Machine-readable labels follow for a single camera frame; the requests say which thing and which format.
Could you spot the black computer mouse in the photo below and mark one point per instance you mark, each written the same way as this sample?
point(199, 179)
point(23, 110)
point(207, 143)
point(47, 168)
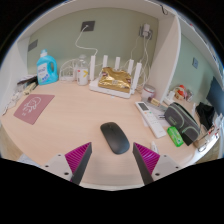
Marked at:
point(114, 137)

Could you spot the white remote control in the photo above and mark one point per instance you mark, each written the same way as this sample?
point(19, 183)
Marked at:
point(151, 120)

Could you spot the gold foil bag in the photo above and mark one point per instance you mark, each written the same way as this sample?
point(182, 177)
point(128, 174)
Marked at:
point(115, 80)

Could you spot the small grey wall switch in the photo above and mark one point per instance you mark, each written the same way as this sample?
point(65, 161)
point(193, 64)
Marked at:
point(195, 63)

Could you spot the green packet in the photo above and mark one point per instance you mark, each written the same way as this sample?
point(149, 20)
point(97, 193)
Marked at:
point(175, 136)

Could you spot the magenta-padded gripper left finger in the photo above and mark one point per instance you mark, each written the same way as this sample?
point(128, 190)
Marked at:
point(60, 164)

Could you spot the blue detergent bottle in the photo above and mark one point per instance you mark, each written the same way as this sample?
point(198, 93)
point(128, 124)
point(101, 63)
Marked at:
point(45, 71)

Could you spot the notebook stack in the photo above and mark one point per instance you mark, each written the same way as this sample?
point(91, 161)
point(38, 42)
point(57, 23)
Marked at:
point(27, 80)

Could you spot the black cloth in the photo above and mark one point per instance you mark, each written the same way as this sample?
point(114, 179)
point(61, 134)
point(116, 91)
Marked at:
point(205, 115)

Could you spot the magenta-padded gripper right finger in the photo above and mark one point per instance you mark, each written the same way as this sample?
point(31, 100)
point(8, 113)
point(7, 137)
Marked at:
point(163, 164)

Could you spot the white plastic bag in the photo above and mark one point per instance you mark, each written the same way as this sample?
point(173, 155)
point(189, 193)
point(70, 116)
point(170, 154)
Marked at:
point(13, 101)

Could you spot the mauve mouse pad white print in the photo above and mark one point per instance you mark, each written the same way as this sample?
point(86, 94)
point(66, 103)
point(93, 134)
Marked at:
point(33, 108)

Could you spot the white wall charger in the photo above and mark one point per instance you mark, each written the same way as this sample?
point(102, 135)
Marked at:
point(146, 30)

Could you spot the black monitor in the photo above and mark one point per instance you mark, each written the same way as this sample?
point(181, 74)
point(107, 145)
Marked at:
point(216, 95)

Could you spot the grey pencil case green trim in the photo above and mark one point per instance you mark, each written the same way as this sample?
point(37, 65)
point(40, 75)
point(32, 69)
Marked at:
point(181, 121)

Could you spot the small yellowish box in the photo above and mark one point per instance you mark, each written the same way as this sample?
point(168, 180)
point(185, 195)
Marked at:
point(29, 88)

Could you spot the white router with antennas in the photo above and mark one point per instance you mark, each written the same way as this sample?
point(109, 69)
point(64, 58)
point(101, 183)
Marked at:
point(106, 92)

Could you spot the red figurine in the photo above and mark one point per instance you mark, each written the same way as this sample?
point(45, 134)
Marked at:
point(181, 91)

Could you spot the white paper sheet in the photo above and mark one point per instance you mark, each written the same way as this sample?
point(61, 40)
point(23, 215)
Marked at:
point(165, 120)

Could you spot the grey wall socket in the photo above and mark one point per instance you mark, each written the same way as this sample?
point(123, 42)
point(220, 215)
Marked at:
point(89, 26)

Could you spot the grey blank wall plate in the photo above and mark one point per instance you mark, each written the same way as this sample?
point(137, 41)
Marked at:
point(32, 45)

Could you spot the jar with pink lid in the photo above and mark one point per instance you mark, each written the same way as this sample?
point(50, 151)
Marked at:
point(148, 93)

